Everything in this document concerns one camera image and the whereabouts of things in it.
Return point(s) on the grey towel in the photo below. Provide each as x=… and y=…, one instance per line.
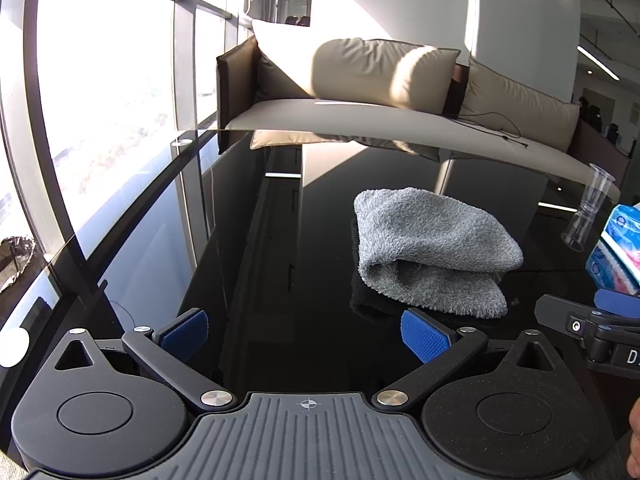
x=425, y=230

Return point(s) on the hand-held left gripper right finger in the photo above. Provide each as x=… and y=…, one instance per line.
x=425, y=338

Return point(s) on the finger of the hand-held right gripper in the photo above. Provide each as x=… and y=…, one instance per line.
x=617, y=302
x=555, y=310

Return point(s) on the blue tissue packet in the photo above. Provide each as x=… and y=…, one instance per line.
x=620, y=240

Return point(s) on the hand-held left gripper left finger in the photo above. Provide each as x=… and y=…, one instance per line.
x=185, y=334

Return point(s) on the person's right forearm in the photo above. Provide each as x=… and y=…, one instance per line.
x=625, y=455

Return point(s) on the large beige cushion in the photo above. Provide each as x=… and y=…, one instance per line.
x=360, y=70

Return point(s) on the grey window frame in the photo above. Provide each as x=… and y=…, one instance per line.
x=182, y=60

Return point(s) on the ceiling strip light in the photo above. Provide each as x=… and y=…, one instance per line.
x=597, y=61

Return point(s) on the small beige cushion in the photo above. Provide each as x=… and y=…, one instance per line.
x=515, y=105

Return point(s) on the clear plastic cup stack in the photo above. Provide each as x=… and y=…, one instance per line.
x=597, y=185

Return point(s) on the beige sofa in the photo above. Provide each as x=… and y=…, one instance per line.
x=350, y=120

